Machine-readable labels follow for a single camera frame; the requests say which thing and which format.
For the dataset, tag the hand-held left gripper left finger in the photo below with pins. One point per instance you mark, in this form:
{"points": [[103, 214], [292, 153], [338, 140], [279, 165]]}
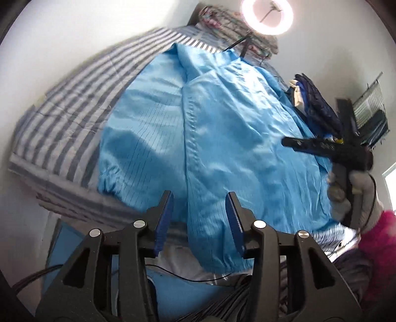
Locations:
{"points": [[162, 223]]}

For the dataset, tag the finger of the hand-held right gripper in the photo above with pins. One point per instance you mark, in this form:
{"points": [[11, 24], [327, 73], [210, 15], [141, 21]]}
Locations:
{"points": [[309, 145]]}

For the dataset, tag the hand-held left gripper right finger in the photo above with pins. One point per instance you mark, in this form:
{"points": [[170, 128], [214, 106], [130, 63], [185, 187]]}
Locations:
{"points": [[235, 223]]}

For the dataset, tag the light blue work coat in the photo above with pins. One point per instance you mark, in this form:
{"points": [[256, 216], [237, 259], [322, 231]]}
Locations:
{"points": [[216, 123]]}

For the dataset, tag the person's right forearm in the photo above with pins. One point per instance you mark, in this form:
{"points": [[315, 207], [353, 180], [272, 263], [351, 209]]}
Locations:
{"points": [[380, 247]]}

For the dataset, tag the dark hanging clothes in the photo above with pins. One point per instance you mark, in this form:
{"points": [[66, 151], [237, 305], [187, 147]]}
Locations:
{"points": [[379, 127]]}

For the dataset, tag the pile of dark clothes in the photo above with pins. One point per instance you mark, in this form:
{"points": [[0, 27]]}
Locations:
{"points": [[318, 105]]}

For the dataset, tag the metal clothes drying rack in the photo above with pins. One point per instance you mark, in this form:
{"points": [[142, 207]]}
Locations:
{"points": [[368, 102]]}

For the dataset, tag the person's right hand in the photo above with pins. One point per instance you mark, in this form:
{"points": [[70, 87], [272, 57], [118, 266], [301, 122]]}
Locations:
{"points": [[371, 192]]}

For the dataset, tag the yellow box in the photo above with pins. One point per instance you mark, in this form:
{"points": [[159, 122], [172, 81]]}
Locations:
{"points": [[339, 141]]}

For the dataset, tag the royal blue cloth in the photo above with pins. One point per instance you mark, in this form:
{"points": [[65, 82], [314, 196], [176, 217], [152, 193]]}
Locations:
{"points": [[306, 99]]}

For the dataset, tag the window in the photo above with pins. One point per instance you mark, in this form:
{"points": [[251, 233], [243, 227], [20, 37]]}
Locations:
{"points": [[390, 189]]}

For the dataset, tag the beige cloth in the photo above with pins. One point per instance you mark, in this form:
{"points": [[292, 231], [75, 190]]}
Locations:
{"points": [[297, 96]]}

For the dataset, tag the black tripod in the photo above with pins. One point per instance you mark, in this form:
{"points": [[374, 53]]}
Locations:
{"points": [[243, 49]]}

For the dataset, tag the phone clamp on rod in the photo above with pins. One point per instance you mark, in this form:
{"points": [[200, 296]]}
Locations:
{"points": [[266, 15]]}

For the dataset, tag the blue white striped blanket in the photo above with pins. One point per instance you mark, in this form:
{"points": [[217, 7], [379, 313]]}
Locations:
{"points": [[77, 108]]}

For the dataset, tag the floral quilt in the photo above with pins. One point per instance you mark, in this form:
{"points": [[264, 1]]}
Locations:
{"points": [[216, 18]]}

